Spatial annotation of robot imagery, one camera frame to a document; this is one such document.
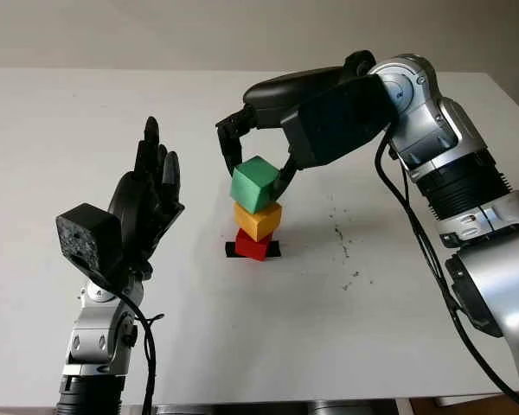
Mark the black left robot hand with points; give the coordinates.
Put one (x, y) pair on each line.
(142, 207)

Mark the green wooden block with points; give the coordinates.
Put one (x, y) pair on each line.
(253, 181)

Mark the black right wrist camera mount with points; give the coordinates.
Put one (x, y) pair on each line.
(341, 121)

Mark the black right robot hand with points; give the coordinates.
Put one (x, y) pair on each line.
(281, 95)

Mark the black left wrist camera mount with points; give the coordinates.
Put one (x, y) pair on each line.
(86, 233)

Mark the black tape strip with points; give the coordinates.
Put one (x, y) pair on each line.
(229, 250)

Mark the yellow wooden block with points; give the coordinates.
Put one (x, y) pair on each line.
(259, 222)

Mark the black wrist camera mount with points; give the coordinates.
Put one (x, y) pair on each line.
(341, 121)
(86, 233)

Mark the red wooden block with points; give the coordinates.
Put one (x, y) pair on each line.
(248, 248)

